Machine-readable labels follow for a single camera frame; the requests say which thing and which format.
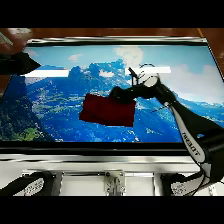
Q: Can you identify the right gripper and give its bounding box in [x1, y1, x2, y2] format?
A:
[109, 85, 144, 103]

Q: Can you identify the red T-shirt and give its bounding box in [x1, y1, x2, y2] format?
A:
[78, 92, 137, 128]

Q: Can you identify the black cable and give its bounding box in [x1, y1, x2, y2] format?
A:
[188, 156, 214, 197]
[137, 62, 160, 80]

